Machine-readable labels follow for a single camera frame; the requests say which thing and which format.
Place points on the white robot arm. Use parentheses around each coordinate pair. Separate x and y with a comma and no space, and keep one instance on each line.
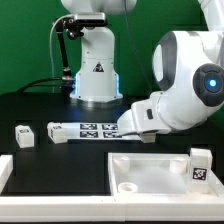
(188,67)

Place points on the white square table top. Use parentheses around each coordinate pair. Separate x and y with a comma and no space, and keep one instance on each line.
(155,175)

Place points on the white U-shaped boundary fence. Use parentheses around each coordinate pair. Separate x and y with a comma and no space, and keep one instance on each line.
(119,207)

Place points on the black camera on mount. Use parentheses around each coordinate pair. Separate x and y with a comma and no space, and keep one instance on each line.
(75,23)

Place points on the white marker tag plate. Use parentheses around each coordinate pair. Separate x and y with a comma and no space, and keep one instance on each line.
(95,131)

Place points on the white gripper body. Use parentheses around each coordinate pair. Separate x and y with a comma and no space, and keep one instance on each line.
(142,118)

